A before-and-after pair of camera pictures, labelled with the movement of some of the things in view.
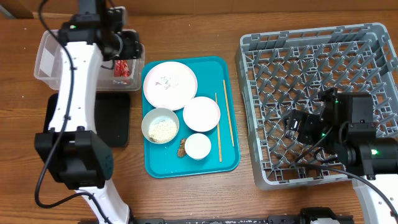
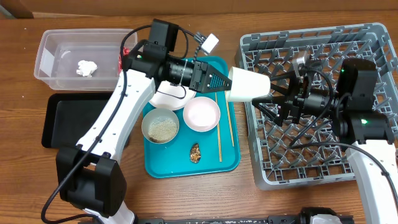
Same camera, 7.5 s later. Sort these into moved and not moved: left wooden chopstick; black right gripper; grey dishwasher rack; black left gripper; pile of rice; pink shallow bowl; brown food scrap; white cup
Moved: black left gripper; brown food scrap; white cup; black right gripper
Not moved: pink shallow bowl; grey dishwasher rack; left wooden chopstick; pile of rice
